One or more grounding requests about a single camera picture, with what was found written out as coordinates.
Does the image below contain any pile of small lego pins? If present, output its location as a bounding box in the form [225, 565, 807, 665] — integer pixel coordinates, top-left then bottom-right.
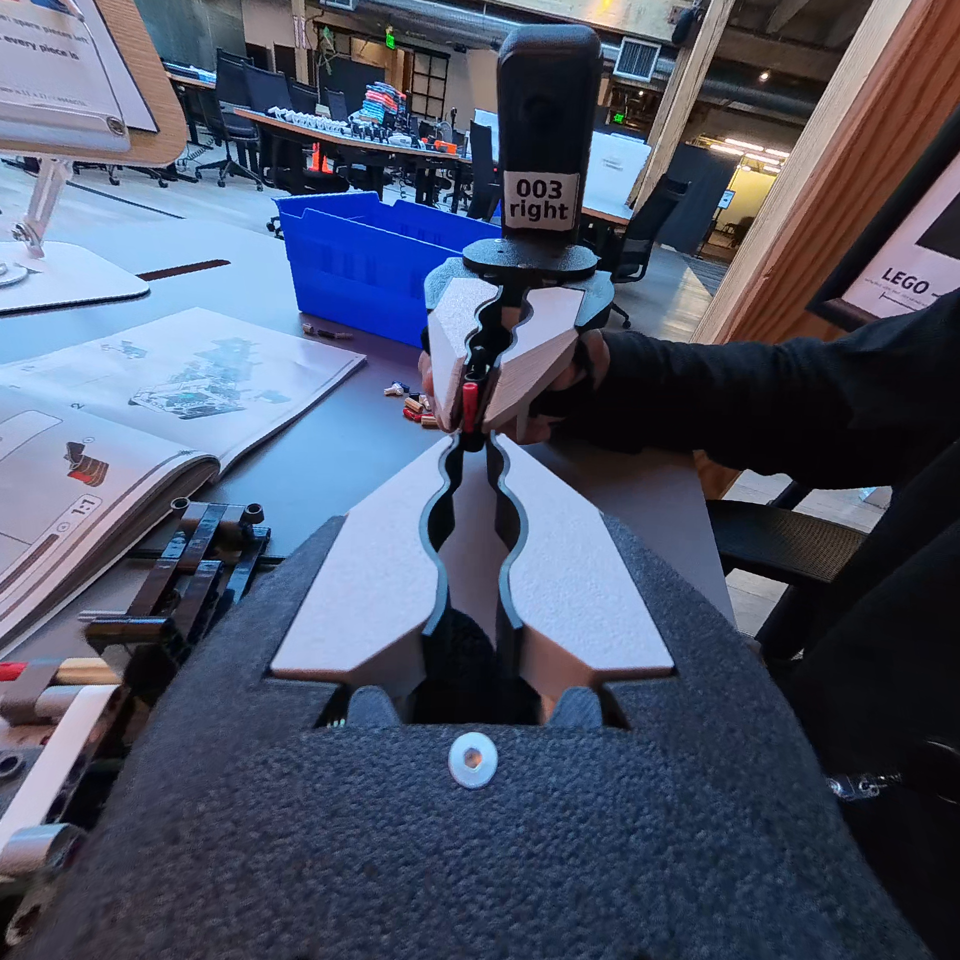
[382, 378, 441, 431]

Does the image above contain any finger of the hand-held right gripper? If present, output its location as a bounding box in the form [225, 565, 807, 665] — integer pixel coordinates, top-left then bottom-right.
[482, 285, 588, 438]
[426, 276, 492, 435]

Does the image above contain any instruction sign on white stand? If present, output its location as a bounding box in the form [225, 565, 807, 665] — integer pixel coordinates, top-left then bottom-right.
[0, 0, 189, 315]

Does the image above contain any person's right hand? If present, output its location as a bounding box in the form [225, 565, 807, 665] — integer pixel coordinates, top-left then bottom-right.
[417, 328, 611, 446]

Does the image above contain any person's right forearm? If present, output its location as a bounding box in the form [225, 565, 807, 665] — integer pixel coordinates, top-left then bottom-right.
[551, 288, 960, 489]

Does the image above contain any background workbench with equipment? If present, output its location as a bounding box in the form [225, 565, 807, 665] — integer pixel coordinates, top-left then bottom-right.
[234, 82, 500, 219]

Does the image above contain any wall vent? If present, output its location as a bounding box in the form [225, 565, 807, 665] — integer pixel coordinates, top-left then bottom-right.
[613, 37, 663, 80]

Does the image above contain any black mesh office chair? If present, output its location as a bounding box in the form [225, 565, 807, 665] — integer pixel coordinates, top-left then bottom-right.
[705, 480, 894, 594]

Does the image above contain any white board panel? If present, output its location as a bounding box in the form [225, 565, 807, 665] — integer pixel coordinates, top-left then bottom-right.
[581, 131, 654, 222]

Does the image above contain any open lego instruction booklet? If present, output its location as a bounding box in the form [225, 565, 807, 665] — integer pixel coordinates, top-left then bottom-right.
[0, 306, 369, 646]

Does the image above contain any black framed sign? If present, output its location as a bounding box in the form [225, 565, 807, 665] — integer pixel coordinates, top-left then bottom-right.
[806, 112, 960, 335]

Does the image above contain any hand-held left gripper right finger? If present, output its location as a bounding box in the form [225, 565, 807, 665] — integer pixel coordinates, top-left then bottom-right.
[487, 433, 676, 725]

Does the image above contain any black background office chair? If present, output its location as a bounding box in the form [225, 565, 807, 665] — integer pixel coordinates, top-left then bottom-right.
[600, 176, 693, 333]

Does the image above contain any black red lego connector assembly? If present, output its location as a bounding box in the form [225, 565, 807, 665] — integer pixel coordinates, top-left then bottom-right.
[459, 365, 489, 452]

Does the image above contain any partly built lego truck model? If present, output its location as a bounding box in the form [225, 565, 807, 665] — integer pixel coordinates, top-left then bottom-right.
[0, 495, 275, 946]

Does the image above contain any person's dark clothing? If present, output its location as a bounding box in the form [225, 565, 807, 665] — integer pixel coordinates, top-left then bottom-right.
[757, 442, 960, 960]

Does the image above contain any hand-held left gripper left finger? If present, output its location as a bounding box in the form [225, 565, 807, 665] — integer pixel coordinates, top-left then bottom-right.
[270, 433, 460, 725]

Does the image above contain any row of black office chairs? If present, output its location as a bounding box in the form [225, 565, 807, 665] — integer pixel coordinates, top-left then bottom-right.
[187, 47, 354, 192]

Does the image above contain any metal clip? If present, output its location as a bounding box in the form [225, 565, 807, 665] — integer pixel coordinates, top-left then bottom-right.
[825, 768, 901, 805]

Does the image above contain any blue storage bin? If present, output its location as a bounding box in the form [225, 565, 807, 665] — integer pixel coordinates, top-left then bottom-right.
[271, 191, 502, 350]

